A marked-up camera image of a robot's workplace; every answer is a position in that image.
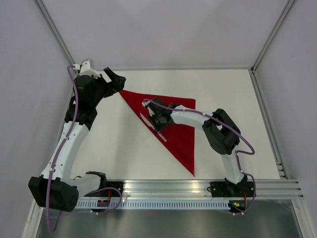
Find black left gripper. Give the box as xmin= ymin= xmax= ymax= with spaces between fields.
xmin=90 ymin=67 xmax=125 ymax=107

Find red cloth napkin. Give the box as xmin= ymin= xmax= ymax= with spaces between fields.
xmin=120 ymin=90 xmax=196 ymax=175

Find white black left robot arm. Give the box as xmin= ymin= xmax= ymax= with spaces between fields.
xmin=28 ymin=64 xmax=126 ymax=212

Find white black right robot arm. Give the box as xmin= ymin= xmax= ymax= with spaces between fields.
xmin=142 ymin=97 xmax=248 ymax=197

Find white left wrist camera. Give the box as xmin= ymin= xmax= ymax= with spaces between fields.
xmin=72 ymin=59 xmax=102 ymax=78

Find aluminium enclosure frame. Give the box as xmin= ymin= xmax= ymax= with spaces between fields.
xmin=21 ymin=0 xmax=317 ymax=238

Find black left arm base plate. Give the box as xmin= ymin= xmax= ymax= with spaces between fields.
xmin=85 ymin=180 xmax=124 ymax=198

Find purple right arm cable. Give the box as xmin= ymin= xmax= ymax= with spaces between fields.
xmin=142 ymin=98 xmax=257 ymax=216

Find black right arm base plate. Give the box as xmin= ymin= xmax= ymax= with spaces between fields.
xmin=207 ymin=181 xmax=255 ymax=198

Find white slotted cable duct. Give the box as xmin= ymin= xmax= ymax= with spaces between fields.
xmin=75 ymin=199 xmax=229 ymax=210

